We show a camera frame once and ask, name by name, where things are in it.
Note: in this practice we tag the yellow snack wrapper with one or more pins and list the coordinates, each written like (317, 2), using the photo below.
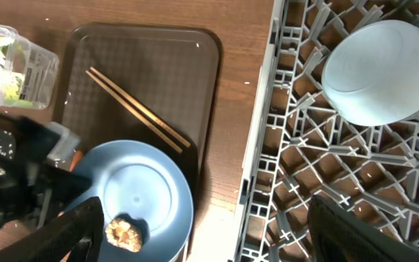
(12, 71)

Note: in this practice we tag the blue plate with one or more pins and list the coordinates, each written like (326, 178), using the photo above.
(142, 185)

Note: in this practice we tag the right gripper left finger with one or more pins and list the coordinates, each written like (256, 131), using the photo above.
(76, 235)

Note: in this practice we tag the grey dishwasher rack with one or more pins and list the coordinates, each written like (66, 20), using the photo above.
(299, 146)

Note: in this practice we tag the clear plastic bin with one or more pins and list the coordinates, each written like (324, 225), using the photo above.
(27, 71)

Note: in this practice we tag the orange carrot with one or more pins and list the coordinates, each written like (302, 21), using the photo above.
(78, 155)

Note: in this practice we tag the wooden chopstick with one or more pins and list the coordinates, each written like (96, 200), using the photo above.
(168, 130)
(135, 113)

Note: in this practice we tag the brown serving tray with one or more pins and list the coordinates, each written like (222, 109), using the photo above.
(171, 71)

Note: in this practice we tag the light blue bowl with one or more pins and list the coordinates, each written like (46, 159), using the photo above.
(372, 77)

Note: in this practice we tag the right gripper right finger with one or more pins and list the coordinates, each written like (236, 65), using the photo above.
(339, 236)

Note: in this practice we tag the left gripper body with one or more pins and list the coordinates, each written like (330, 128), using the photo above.
(42, 188)

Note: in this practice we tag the brown food scrap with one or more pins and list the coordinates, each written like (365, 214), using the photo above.
(124, 235)

